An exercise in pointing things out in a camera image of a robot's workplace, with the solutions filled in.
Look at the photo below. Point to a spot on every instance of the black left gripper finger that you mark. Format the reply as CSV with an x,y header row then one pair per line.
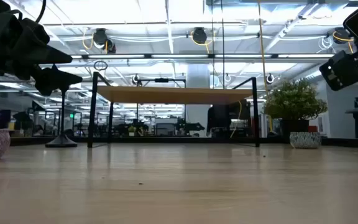
x,y
53,56
54,80

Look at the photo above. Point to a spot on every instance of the black candlestick holder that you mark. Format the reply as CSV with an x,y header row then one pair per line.
x,y
61,141

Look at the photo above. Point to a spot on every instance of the artificial potted green plant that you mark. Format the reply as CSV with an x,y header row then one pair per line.
x,y
294,101

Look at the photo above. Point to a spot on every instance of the long ceiling light strip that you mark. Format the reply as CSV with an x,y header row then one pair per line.
x,y
179,56

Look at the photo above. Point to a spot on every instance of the dark background cabinet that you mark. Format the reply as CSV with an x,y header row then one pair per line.
x,y
222,119

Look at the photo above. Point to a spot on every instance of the wooden riser shelf black frame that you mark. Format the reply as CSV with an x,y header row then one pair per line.
x,y
172,95

